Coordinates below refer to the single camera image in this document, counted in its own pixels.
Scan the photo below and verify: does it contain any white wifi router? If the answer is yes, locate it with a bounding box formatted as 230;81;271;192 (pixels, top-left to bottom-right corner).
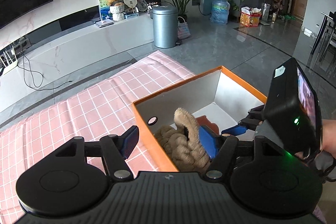
1;47;18;76

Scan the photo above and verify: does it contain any blue water jug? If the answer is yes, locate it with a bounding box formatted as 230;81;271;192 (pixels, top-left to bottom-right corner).
210;0;230;24

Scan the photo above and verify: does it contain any pink checkered tablecloth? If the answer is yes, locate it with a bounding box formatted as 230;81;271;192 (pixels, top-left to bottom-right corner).
1;51;193;223

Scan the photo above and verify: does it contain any black power cable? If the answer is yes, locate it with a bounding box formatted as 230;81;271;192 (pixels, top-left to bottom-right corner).
16;52;74;92

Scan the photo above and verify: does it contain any grey metal trash bin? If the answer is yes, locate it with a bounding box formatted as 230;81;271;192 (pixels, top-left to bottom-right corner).
152;6;178;48

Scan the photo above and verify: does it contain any orange gift bag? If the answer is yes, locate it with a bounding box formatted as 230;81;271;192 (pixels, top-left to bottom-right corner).
240;6;261;27

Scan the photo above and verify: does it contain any person right hand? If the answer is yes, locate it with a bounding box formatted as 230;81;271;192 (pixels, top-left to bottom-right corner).
294;118;336;159

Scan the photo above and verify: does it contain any orange cardboard box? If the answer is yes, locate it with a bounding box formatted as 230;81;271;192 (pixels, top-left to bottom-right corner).
132;67;266;172

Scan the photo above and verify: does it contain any white tv console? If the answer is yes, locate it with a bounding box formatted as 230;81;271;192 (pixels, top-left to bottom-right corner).
1;14;153;110

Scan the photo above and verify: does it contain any tan knotted plush cushion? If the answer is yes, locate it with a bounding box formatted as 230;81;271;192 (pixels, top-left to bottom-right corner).
154;107;210;173

